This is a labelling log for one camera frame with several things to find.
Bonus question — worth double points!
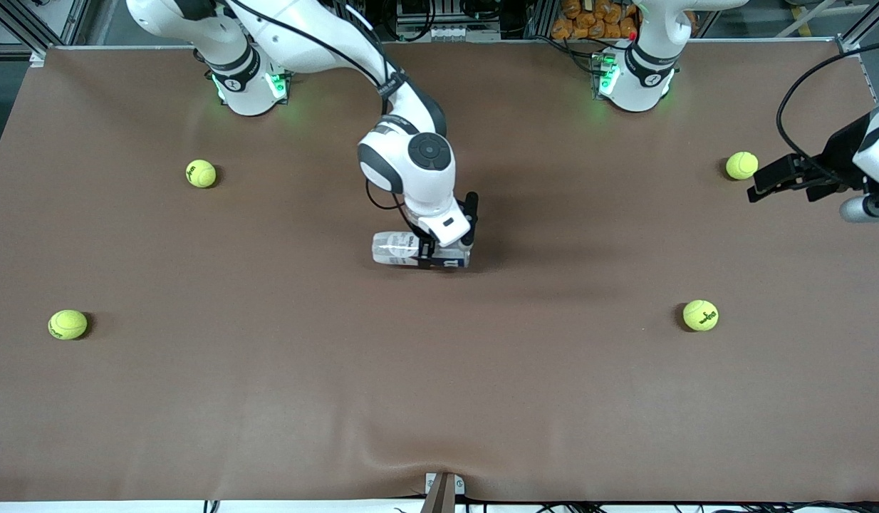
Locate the clear tennis ball can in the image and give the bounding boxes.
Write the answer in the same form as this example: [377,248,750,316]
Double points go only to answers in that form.
[372,232,473,270]

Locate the yellow tennis ball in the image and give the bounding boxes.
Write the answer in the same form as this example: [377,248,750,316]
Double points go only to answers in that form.
[682,299,719,332]
[725,151,759,181]
[185,159,217,189]
[48,309,88,341]

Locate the brown table mat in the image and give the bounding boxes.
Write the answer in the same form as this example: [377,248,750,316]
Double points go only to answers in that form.
[0,39,879,503]

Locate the green lit base box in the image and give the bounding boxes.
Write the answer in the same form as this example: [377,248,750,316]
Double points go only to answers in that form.
[591,51,620,99]
[267,56,293,100]

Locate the orange bagged items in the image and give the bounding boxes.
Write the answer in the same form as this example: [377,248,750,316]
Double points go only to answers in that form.
[552,0,640,41]

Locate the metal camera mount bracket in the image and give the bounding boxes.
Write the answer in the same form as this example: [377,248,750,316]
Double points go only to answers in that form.
[420,472,466,513]

